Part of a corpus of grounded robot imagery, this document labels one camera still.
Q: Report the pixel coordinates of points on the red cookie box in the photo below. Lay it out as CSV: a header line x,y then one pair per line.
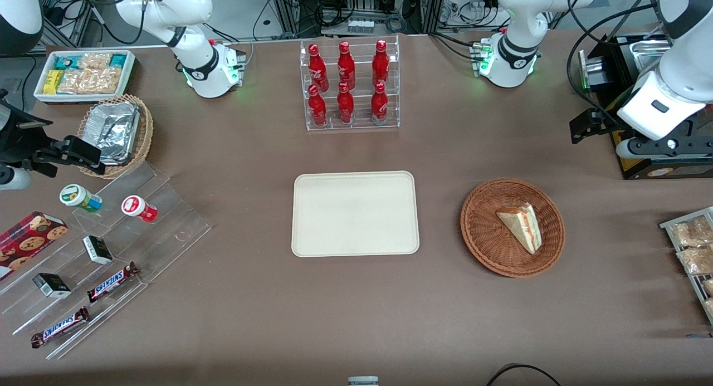
x,y
28,241

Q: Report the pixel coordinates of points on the black hot food display case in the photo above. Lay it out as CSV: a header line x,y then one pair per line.
x,y
640,166

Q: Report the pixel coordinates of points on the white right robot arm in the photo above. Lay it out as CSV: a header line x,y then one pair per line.
x,y
195,63

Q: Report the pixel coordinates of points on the red lid snack cup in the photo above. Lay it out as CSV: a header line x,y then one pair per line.
x,y
136,206

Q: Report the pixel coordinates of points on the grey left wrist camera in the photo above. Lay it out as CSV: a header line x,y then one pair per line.
x,y
652,147

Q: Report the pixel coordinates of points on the small clear cracker bag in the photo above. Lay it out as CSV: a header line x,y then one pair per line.
x,y
94,60

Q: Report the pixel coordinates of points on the stacked aluminium foil trays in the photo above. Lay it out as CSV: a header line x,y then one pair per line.
x,y
111,130

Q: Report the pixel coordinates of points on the clear acrylic bottle rack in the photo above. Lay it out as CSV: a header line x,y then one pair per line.
x,y
360,104

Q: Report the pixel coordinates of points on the yellow snack packet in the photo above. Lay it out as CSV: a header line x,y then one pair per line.
x,y
53,82

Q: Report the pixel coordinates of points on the small black box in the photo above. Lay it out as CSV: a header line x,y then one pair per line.
x,y
52,286
98,250

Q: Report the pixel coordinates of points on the cream rectangular tray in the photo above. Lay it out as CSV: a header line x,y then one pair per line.
x,y
355,214

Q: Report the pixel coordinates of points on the green lid snack cup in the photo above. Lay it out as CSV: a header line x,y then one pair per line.
x,y
78,197

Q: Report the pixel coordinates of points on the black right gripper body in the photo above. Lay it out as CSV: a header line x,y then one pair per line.
x,y
12,141

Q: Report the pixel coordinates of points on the grey white device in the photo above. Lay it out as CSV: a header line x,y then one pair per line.
x,y
363,381

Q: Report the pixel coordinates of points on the brown round wicker basket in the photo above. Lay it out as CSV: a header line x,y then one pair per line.
x,y
490,247

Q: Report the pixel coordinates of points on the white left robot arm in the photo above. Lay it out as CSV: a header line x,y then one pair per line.
x,y
515,52

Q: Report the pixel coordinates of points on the large clear cracker bag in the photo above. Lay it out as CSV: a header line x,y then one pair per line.
x,y
89,81

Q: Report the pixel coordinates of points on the Snickers chocolate bar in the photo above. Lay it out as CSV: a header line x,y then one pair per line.
x,y
60,327
111,282

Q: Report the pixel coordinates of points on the white power strip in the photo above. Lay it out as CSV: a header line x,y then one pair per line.
x,y
360,26

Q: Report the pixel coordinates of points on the teal snack packet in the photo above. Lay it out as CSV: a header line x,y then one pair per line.
x,y
118,60
65,62

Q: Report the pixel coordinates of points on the red soda bottle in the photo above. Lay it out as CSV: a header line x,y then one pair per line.
x,y
379,104
380,64
345,106
317,68
317,108
346,67

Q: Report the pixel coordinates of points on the black box with green board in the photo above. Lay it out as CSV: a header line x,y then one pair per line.
x,y
596,71

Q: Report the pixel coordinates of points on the white plastic snack bin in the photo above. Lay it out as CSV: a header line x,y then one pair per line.
x,y
78,98

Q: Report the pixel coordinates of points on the clear bag of pastries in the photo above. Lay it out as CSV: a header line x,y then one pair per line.
x,y
709,308
708,287
690,233
696,260

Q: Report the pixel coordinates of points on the triangular sandwich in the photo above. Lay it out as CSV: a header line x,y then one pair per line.
x,y
522,225

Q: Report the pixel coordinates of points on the clear acrylic stepped stand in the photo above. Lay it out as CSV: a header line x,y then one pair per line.
x,y
167,219

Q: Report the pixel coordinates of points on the light tan wicker basket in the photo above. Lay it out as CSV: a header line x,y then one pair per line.
x,y
146,135

